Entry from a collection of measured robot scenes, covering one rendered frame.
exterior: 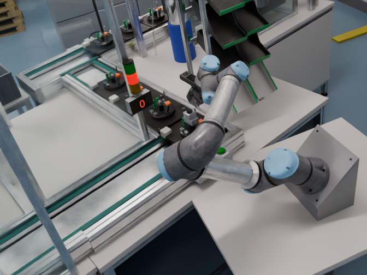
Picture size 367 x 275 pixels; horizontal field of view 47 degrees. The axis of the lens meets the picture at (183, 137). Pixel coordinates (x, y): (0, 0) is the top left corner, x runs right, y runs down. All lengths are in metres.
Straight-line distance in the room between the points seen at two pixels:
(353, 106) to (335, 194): 2.22
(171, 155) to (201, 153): 0.11
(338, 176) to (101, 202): 1.01
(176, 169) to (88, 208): 0.67
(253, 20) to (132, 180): 0.96
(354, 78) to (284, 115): 2.02
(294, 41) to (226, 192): 1.71
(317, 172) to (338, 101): 2.29
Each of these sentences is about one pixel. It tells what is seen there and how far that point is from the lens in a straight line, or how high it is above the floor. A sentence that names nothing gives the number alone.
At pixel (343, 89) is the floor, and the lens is 4.13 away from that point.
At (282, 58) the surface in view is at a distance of 3.29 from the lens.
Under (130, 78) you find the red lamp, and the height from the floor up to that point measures 1.34.
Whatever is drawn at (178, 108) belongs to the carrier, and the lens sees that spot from 2.29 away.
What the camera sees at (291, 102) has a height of 0.86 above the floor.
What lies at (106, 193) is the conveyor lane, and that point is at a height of 0.92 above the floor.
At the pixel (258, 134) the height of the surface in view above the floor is 0.86.
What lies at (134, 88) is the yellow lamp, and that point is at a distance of 1.92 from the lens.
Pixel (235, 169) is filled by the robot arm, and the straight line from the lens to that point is 1.57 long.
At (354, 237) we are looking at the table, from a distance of 1.78.
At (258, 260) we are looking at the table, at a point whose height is 0.86.
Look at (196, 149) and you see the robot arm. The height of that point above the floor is 1.40.
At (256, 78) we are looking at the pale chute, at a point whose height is 1.06.
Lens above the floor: 2.24
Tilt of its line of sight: 38 degrees down
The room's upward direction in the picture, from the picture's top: 12 degrees counter-clockwise
